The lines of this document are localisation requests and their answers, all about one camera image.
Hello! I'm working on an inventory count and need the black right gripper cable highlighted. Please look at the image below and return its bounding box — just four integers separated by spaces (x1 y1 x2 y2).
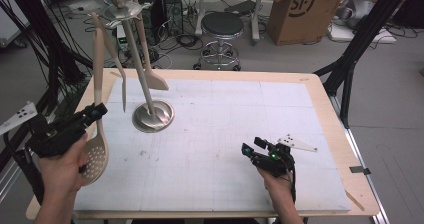
286 165 298 204

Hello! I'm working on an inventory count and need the black computer tower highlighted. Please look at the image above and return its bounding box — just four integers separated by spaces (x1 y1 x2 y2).
138 0 185 46

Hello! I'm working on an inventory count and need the aluminium rail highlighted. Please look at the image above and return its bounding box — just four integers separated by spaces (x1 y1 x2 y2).
0 157 24 202
329 95 392 224

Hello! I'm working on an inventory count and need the black metal frame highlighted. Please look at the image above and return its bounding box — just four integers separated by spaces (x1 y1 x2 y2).
313 0 416 129
0 0 102 165

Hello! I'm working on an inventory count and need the person's right hand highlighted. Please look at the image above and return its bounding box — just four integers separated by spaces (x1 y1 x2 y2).
256 167 296 206

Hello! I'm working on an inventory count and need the beige perforated skimmer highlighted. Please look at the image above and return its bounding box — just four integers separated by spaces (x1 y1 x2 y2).
79 27 111 188

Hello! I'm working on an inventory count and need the black coiled cable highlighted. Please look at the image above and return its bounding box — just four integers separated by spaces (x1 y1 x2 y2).
174 33 204 52

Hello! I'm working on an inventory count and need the cardboard box with round logo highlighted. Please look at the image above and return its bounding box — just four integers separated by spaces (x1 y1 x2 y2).
266 0 345 47

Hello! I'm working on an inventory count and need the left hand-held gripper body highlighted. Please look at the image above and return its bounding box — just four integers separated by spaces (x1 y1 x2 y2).
0 101 94 159

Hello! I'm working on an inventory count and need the black round stool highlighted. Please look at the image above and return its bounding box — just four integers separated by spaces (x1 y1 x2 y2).
193 11 246 72

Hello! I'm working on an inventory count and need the grey bag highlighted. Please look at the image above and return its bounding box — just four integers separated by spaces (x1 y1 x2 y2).
334 0 376 29

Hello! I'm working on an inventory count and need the black tape strip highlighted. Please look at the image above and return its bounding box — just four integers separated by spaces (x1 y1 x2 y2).
349 165 372 176

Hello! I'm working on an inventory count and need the beige ladle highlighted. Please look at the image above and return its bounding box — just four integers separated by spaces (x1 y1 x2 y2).
90 11 128 114

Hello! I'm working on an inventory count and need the black flat device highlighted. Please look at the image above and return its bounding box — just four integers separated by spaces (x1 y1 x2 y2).
223 0 257 17

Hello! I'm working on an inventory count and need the person's left hand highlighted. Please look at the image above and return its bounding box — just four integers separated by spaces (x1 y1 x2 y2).
38 133 90 200

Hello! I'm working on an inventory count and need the steel utensil stand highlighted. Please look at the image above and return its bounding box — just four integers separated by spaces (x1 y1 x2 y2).
103 0 176 134

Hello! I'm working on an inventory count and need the white power supply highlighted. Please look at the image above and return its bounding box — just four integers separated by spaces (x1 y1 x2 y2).
116 23 130 52

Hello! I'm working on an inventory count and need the white grid table mat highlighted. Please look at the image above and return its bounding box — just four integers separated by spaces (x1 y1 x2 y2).
73 77 353 213

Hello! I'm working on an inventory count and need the white desk leg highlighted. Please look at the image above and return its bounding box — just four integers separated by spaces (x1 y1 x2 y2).
195 0 207 36
250 0 262 47

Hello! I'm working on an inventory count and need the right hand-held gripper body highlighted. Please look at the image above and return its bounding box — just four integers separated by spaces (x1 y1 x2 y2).
250 133 319 179

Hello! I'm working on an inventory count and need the beige slotted spatula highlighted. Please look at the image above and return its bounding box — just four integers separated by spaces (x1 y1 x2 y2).
130 0 170 92

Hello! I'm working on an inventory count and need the brown tape strip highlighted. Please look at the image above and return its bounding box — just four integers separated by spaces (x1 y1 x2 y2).
344 190 366 213

